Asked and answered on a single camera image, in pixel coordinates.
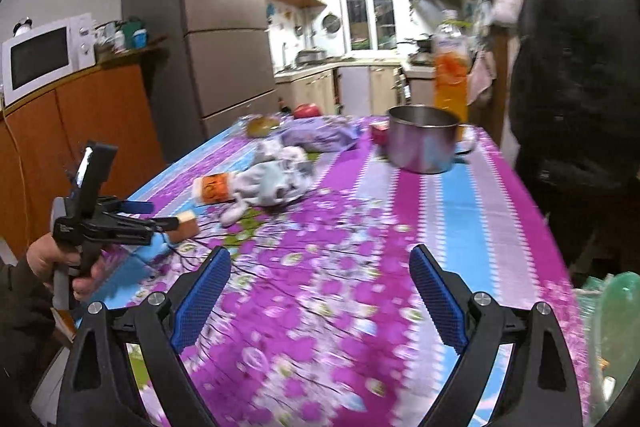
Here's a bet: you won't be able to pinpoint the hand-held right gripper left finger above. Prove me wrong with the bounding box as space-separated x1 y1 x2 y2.
59 246 232 427

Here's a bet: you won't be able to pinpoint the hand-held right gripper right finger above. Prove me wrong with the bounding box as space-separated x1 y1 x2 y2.
409 244 583 427

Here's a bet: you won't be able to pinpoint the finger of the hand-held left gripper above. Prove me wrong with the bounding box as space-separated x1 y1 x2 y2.
99 198 155 217
100 214 181 249

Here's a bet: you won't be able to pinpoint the yellow sponge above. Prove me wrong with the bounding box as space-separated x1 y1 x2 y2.
170 210 200 244

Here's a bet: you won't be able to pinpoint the silver snack bag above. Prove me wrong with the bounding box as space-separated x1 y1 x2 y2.
220 157 317 228

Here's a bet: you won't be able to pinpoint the green lined trash bin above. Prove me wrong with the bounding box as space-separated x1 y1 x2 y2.
580 272 640 427

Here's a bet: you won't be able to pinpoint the person's left forearm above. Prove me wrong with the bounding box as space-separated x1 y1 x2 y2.
0 257 76 427

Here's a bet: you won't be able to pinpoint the person's left hand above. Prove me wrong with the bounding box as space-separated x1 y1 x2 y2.
25 232 108 304

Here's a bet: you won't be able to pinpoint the orange wooden cabinet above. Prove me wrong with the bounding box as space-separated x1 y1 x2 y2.
0 52 166 258

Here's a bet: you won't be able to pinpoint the small orange label packet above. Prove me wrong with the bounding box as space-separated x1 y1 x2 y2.
194 173 236 208

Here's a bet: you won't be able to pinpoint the purple floral tablecloth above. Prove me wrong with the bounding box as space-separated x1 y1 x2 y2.
75 114 593 427

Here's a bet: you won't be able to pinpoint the white microwave oven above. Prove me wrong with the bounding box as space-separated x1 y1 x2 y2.
1 13 96 108

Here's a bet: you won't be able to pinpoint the yellow round fruit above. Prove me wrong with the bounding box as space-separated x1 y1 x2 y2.
245 115 281 138

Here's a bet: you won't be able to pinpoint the crumpled white plastic bag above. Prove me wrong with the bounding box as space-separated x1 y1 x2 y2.
254 141 313 170

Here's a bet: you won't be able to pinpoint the small red box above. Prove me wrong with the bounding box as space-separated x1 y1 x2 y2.
369 123 392 148

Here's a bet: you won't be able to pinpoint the tall grey refrigerator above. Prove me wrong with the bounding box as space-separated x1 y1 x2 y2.
120 0 278 162

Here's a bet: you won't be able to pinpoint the purple plastic bag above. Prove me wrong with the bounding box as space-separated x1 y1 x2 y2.
275 117 361 154

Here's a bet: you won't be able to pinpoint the orange juice bottle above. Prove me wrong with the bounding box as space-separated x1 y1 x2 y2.
432 9 473 142

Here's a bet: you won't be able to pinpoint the hanging pale towel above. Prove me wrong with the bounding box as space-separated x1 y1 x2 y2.
467 52 497 108

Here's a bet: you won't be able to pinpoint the kitchen base cabinets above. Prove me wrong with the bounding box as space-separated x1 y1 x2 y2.
274 62 416 118

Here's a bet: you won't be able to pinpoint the kitchen window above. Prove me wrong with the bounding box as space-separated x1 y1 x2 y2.
337 0 398 58

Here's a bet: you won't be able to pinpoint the range hood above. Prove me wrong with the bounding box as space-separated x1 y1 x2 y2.
410 0 446 20

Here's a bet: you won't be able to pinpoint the hanging clear plastic bag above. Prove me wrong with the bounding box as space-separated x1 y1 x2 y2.
492 0 526 25

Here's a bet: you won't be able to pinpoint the steel pot with handle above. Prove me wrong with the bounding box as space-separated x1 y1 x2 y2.
387 104 478 174

